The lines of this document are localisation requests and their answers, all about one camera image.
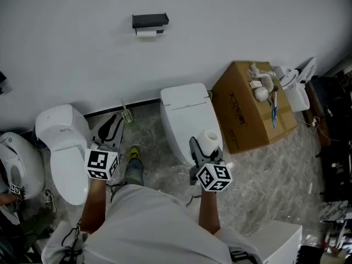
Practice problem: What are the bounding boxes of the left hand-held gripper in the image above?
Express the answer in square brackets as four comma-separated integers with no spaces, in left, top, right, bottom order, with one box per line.
[84,114,124,182]

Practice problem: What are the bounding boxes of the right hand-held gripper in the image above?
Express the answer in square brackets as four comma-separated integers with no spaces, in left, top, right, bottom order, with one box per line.
[189,136,233,193]

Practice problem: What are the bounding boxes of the white toilet paper roll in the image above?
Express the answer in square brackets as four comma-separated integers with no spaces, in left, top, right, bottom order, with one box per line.
[197,129,220,156]

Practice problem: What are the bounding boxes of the person's right forearm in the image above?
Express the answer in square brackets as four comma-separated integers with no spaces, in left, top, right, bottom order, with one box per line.
[197,190,222,235]

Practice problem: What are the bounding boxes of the another person's forearm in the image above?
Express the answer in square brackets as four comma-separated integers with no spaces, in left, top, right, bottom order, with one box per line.
[0,192,17,206]

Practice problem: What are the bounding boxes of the person's left forearm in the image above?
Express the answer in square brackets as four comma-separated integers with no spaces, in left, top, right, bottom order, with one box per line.
[79,178,107,235]

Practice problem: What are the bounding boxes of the white square closed-lid toilet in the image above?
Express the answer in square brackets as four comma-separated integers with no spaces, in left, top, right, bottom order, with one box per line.
[160,82,222,167]

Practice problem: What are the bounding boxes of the white rounded smart toilet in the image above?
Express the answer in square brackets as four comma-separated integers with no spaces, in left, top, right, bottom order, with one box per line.
[35,104,91,206]

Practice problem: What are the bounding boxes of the white egg-shaped toilet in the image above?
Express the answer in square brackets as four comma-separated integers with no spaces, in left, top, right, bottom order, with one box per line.
[0,131,46,200]

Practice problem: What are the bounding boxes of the white appliance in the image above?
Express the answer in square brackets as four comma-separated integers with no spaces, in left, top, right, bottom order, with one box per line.
[274,57,318,113]

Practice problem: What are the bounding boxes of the person's left shoe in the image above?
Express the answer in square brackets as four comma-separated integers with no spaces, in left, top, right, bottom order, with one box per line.
[128,146,141,161]

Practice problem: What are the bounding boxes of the person's left leg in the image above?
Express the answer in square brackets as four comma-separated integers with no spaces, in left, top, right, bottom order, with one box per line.
[123,158,145,187]

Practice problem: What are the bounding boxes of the brown cardboard box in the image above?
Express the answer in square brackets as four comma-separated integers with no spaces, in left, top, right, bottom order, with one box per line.
[211,61,299,155]

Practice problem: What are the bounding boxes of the white oval sponge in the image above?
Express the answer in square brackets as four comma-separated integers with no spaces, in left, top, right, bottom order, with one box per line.
[254,86,269,102]

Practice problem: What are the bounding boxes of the grey fluffy brush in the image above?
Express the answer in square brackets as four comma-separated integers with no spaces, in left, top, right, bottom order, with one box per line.
[258,75,275,93]

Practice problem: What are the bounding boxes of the black-headed long brush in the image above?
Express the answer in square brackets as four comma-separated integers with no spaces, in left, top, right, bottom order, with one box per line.
[268,85,280,108]

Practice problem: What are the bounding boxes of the person in white shirt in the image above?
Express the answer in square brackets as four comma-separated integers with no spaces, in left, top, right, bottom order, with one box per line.
[41,184,265,264]

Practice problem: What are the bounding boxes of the white cabinet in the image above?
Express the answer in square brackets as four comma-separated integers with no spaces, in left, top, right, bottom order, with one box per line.
[246,220,303,264]

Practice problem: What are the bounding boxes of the black metal rack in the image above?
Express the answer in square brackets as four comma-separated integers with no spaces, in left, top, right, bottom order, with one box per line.
[316,70,352,203]

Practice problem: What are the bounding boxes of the marble pattern slab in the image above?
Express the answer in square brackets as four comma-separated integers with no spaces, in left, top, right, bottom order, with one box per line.
[320,201,349,223]

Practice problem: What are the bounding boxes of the white plastic hose fitting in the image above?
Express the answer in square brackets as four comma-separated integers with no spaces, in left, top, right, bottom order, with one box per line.
[248,63,277,79]

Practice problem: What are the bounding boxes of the black harness strap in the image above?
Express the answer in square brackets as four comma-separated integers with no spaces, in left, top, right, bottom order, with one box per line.
[229,250,252,264]

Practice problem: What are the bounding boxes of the black harness cable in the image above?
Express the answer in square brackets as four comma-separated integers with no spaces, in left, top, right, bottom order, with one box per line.
[62,218,89,264]

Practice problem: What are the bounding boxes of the black wall paper holder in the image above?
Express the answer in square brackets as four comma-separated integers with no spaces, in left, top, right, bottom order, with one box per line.
[131,12,169,36]

